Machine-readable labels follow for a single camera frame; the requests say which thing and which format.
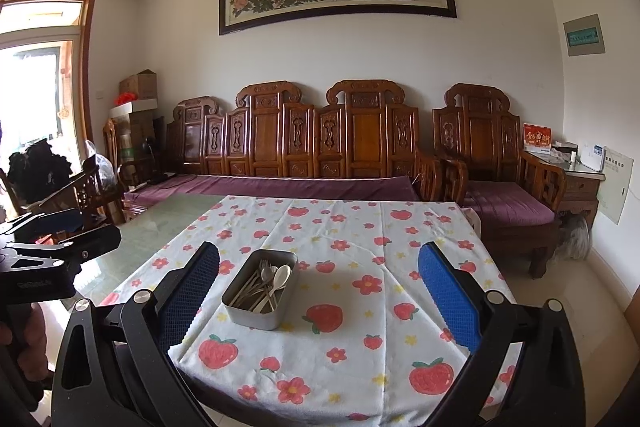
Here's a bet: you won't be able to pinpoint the grey metal spoon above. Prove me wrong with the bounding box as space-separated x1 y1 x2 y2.
239 265 277 306

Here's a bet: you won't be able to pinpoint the large white plastic spoon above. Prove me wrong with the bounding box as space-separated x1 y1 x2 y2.
253 265 292 313

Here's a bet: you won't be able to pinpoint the silver metal fork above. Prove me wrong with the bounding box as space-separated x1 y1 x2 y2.
230 259 271 307

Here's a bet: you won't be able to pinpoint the beige plastic fork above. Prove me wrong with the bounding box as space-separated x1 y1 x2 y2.
248 271 280 313

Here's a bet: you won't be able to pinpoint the person left hand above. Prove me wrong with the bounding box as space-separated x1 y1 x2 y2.
17 303 49 381

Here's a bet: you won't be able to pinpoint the dark wooden chair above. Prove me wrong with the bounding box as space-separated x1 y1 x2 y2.
1 155 127 230

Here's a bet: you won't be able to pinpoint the plastic bag on floor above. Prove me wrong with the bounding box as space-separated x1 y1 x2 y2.
553 215 591 261

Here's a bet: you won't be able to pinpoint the grey metal tray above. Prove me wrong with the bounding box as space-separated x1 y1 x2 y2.
221 249 299 331

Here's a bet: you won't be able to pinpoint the stacked cardboard boxes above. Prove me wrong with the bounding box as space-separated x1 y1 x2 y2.
103 69 157 167

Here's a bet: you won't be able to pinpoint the carved wooden armchair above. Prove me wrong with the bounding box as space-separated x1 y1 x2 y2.
432 83 560 279

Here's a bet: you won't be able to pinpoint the purple armchair cushion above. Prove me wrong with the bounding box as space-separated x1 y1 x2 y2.
463 181 555 228

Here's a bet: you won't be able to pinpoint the strawberry flower tablecloth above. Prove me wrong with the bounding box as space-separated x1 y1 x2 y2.
107 196 506 426

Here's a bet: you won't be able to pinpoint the wooden side table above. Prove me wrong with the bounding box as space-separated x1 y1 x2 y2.
520 150 605 230

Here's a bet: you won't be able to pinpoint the white device on table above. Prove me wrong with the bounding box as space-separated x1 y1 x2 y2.
579 143 606 172

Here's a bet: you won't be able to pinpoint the red greeting card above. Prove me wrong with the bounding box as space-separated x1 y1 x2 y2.
522 122 552 153

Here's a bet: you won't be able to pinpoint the carved wooden sofa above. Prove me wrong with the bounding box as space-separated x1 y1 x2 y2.
166 79 442 200

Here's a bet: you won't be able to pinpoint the white wall electrical box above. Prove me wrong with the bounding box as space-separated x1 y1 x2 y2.
598 147 634 225

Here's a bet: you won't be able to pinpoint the grey wall panel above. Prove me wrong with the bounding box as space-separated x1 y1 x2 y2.
563 14 605 56

